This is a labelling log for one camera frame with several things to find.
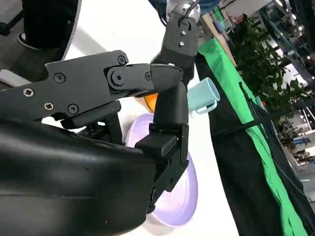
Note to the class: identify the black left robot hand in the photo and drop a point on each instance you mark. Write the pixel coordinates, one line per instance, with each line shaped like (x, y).
(182, 64)

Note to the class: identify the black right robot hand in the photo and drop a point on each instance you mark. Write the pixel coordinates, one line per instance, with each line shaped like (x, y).
(73, 172)

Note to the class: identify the orange white toy bread roll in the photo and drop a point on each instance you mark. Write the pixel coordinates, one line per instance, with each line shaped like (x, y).
(150, 102)

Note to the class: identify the pale green mug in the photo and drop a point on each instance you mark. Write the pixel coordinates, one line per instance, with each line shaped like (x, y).
(200, 94)

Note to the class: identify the green cloth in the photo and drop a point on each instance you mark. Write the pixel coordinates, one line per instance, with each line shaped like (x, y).
(221, 59)

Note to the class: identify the wooden desk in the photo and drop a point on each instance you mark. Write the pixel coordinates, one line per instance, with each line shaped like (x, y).
(208, 24)

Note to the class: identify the person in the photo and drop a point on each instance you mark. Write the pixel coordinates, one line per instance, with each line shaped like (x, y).
(242, 19)

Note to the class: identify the green leafy plant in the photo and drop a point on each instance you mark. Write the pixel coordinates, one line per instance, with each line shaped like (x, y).
(261, 66)

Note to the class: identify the lilac plate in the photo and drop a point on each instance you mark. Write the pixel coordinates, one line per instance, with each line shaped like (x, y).
(177, 201)

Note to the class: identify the black cloth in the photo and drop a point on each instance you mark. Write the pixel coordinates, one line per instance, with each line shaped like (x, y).
(236, 177)

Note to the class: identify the person's leg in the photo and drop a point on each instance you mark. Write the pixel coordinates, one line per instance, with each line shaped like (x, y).
(49, 24)

